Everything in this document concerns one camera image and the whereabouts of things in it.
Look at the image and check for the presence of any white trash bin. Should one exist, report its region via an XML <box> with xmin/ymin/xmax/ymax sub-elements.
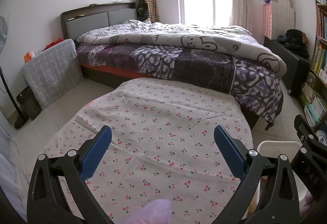
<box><xmin>249</xmin><ymin>141</ymin><xmax>315</xmax><ymax>223</ymax></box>

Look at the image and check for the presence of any wooden bookshelf with books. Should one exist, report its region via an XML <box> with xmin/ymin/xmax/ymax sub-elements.
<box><xmin>301</xmin><ymin>0</ymin><xmax>326</xmax><ymax>130</ymax></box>

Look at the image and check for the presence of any black fan stand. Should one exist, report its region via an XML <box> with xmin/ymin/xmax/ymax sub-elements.
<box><xmin>0</xmin><ymin>67</ymin><xmax>29</xmax><ymax>129</ymax></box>

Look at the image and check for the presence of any purple patterned quilt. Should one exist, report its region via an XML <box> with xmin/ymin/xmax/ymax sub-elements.
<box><xmin>76</xmin><ymin>44</ymin><xmax>283</xmax><ymax>128</ymax></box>

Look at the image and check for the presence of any pile of dark clothes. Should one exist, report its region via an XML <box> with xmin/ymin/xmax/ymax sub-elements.
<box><xmin>277</xmin><ymin>29</ymin><xmax>309</xmax><ymax>59</ymax></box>

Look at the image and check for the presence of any cherry print table cloth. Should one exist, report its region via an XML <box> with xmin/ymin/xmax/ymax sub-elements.
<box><xmin>45</xmin><ymin>78</ymin><xmax>253</xmax><ymax>223</ymax></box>

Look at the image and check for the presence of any grey checked cushion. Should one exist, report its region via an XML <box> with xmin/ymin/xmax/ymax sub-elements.
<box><xmin>23</xmin><ymin>39</ymin><xmax>84</xmax><ymax>110</ymax></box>

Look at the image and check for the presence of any white cartoon print duvet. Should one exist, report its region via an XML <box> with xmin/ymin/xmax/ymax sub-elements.
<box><xmin>77</xmin><ymin>20</ymin><xmax>287</xmax><ymax>78</ymax></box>

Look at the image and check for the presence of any grey padded headboard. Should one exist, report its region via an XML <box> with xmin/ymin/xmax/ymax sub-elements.
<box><xmin>60</xmin><ymin>2</ymin><xmax>137</xmax><ymax>41</ymax></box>

